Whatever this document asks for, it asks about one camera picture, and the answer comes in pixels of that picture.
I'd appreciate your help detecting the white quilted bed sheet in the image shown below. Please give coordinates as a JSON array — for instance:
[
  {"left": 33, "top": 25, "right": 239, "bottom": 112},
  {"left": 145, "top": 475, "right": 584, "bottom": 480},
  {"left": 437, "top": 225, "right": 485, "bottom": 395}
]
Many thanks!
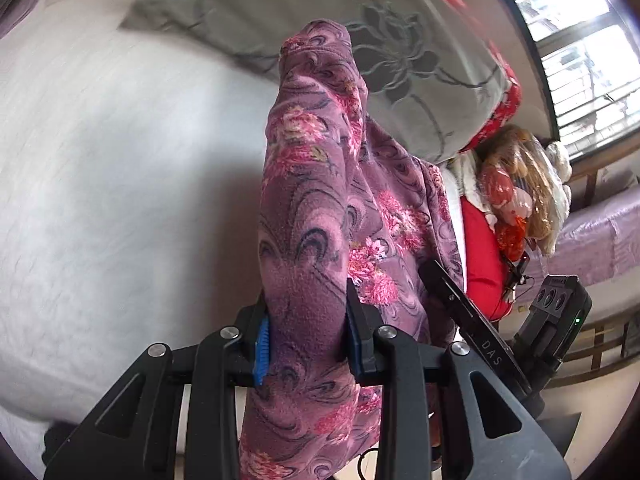
[{"left": 0, "top": 0, "right": 281, "bottom": 441}]

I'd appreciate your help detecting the red printed blanket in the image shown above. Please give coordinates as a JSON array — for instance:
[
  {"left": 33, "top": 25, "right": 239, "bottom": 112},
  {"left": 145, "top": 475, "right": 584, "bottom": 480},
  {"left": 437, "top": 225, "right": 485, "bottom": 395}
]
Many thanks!
[{"left": 107, "top": 0, "right": 523, "bottom": 153}]

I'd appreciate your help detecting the window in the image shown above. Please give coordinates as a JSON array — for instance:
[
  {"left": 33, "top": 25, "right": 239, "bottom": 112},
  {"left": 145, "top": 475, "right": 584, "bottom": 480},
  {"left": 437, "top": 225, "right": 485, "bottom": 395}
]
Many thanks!
[{"left": 487, "top": 0, "right": 640, "bottom": 161}]

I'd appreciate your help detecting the black cable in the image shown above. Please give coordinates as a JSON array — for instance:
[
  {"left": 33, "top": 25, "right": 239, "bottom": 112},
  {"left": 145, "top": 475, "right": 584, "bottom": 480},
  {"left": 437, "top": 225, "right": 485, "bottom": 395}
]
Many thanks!
[{"left": 497, "top": 252, "right": 536, "bottom": 321}]

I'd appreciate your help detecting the grey floral pillow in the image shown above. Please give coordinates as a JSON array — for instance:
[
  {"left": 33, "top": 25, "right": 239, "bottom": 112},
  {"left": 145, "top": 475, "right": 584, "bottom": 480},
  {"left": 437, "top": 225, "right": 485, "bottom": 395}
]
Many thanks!
[{"left": 120, "top": 0, "right": 511, "bottom": 163}]

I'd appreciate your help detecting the stuffed toy in plastic bag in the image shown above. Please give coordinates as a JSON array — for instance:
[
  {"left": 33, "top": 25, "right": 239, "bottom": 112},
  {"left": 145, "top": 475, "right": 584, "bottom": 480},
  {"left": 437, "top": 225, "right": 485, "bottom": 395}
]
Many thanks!
[{"left": 475, "top": 125, "right": 573, "bottom": 261}]

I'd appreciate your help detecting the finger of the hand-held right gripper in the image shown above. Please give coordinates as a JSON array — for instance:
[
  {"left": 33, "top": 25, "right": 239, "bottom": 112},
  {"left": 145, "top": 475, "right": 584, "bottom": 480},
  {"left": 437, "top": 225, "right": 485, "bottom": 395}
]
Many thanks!
[{"left": 418, "top": 259, "right": 480, "bottom": 331}]

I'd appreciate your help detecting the plain red cloth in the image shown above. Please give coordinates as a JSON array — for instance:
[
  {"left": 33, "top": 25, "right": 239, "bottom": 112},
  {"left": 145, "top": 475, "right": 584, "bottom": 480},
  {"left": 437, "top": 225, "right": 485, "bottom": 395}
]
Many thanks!
[{"left": 460, "top": 195, "right": 516, "bottom": 321}]

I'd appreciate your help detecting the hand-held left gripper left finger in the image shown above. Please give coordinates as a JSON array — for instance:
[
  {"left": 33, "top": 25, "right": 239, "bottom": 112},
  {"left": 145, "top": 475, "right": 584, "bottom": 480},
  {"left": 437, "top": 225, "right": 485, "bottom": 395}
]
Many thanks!
[{"left": 44, "top": 300, "right": 273, "bottom": 480}]

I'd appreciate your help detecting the lilac bed sheet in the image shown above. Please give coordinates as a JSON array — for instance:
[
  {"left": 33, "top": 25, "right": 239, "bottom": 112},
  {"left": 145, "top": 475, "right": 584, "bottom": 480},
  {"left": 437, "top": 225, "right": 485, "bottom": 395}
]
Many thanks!
[{"left": 525, "top": 195, "right": 640, "bottom": 291}]

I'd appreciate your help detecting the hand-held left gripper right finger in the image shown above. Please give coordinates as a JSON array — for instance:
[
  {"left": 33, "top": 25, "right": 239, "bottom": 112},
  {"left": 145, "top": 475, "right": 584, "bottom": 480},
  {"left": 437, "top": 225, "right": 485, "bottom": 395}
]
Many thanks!
[{"left": 345, "top": 280, "right": 571, "bottom": 480}]

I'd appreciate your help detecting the purple floral fleece garment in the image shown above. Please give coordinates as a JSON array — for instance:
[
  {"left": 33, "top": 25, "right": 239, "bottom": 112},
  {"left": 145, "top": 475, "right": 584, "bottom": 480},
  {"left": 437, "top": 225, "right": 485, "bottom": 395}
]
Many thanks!
[{"left": 239, "top": 20, "right": 466, "bottom": 480}]

